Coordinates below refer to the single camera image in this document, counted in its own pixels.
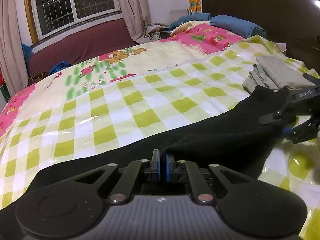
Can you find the right beige curtain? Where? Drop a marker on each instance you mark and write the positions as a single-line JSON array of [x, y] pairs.
[[136, 14]]

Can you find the beige curtain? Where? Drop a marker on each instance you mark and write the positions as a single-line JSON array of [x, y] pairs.
[[13, 65], [136, 14]]

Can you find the barred window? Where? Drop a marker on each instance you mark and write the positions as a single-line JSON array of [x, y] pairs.
[[46, 18]]

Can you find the black pants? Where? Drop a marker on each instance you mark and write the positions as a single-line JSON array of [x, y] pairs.
[[214, 194]]

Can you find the blue pillow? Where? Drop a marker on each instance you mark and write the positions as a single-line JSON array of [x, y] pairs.
[[239, 26]]

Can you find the folded grey pants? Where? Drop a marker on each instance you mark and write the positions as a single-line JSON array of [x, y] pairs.
[[272, 73]]

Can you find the left beige curtain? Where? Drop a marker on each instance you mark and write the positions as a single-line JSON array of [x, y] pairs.
[[13, 65]]

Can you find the green checkered plastic sheet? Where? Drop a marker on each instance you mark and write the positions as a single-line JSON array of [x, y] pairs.
[[124, 111]]

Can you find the pink floral bed quilt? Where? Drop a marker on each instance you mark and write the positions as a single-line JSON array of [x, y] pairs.
[[189, 41]]

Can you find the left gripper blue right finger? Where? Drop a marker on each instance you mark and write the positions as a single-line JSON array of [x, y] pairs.
[[170, 167]]

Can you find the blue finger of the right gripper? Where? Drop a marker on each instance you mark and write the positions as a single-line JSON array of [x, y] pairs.
[[287, 130]]

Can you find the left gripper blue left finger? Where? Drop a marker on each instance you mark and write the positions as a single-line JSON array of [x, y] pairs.
[[155, 165]]

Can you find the maroon covered sofa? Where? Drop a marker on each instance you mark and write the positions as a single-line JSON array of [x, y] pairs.
[[83, 45]]

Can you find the yellow snack bag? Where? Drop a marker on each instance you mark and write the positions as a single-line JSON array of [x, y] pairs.
[[194, 6]]

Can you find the blue folded blanket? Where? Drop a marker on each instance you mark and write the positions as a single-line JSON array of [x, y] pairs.
[[194, 17]]

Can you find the dark wooden headboard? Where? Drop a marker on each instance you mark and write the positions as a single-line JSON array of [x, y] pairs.
[[293, 22]]

